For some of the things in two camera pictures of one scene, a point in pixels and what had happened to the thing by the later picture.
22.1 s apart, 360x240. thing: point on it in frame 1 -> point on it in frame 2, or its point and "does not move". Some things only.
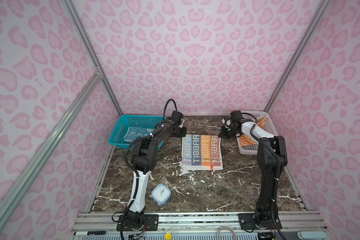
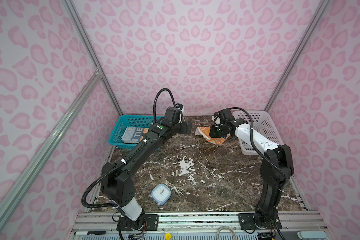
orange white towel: [245, 140] -> [205, 131]
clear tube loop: [225, 227] does not move
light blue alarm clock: [161, 194] does not move
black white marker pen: [91, 233] does not move
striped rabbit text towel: [201, 152] -> [134, 134]
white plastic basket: [263, 120] does not move
